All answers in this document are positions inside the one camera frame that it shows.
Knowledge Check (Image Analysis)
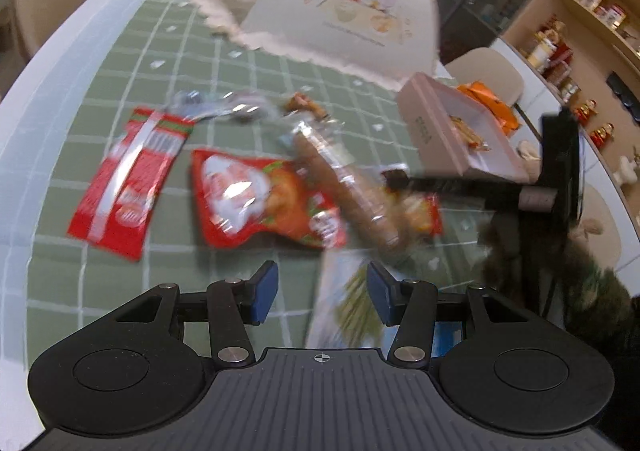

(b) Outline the small red snack packet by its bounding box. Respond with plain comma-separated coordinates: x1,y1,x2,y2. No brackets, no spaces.
385,171,443,242

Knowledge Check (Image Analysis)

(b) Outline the orange snack packet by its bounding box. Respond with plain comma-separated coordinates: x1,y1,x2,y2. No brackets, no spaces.
457,81,523,138

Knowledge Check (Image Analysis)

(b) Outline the golden wrapped snack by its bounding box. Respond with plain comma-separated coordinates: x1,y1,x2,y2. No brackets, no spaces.
447,115,493,152

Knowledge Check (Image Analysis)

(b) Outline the clear sausage packet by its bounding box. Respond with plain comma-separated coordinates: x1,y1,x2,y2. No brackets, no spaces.
280,116,406,257

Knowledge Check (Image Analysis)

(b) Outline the pink cardboard box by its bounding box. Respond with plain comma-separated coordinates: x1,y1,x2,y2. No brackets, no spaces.
397,72,531,184

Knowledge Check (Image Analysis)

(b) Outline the wooden shelf unit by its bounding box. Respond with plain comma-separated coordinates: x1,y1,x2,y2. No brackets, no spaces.
500,0,640,282

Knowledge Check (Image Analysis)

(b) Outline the red roast duck packet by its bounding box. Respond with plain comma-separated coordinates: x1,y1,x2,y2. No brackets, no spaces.
190,148,348,252

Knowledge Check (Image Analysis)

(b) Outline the blue and white snack packet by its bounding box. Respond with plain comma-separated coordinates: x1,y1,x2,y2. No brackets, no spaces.
305,248,463,349

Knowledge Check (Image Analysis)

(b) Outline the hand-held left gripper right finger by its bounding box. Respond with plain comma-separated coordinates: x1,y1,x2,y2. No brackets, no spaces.
366,261,531,369

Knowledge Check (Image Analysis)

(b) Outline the red striped snack packet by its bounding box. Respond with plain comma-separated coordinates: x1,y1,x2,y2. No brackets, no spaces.
67,106,196,262

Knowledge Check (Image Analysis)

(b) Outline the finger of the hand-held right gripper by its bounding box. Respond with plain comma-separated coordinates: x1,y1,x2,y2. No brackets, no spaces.
382,170,521,212

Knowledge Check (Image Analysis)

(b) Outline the clear crumpled wrapper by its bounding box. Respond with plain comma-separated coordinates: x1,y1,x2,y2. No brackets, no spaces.
160,91,281,124

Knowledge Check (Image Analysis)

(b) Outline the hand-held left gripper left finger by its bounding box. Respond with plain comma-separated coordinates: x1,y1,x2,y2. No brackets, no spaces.
115,261,280,368

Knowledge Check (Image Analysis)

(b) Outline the small brown snack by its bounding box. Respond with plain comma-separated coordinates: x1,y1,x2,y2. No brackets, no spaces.
285,92,328,120

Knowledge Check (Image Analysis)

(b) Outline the person's right forearm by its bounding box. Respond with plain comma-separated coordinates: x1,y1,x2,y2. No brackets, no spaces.
477,221,638,347

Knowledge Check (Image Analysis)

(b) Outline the green checkered tablecloth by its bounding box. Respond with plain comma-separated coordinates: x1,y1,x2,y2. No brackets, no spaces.
0,0,501,362

